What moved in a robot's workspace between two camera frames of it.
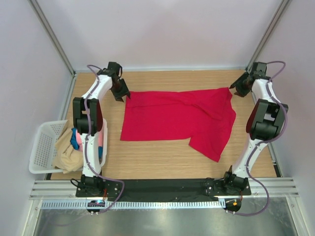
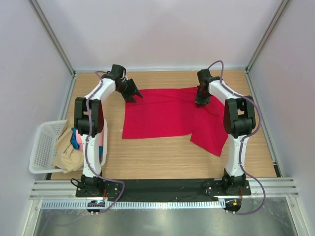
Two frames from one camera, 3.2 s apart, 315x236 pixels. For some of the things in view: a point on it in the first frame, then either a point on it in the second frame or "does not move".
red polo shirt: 205,116 does not move
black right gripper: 240,86 → 201,99
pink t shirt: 79,139 does not move
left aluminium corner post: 55,42 does not move
